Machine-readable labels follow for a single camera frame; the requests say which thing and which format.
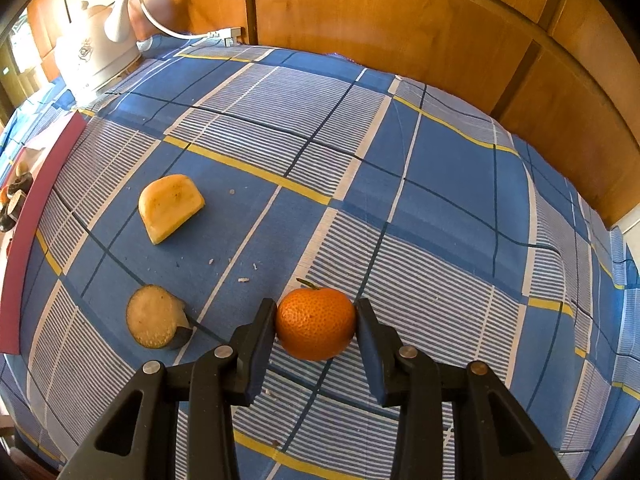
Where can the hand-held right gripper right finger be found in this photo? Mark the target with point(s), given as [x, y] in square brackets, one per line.
[372, 360]

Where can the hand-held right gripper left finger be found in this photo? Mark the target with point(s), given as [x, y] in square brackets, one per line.
[260, 360]

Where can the tangerine with leafy stem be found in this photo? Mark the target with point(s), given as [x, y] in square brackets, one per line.
[315, 322]

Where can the eggplant slice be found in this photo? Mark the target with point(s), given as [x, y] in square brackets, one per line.
[155, 317]

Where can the pink-edged white cardboard box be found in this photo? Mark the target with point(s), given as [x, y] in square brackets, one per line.
[30, 220]

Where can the yellow fruit wedge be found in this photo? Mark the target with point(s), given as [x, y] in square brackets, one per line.
[170, 207]

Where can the blue plaid tablecloth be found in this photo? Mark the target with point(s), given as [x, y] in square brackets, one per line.
[400, 185]

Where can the dark eggplant chunk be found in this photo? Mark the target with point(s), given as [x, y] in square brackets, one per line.
[20, 179]

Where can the white power plug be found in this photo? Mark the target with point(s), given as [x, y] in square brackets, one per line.
[232, 36]

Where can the white ceramic electric kettle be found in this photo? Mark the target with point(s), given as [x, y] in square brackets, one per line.
[92, 55]

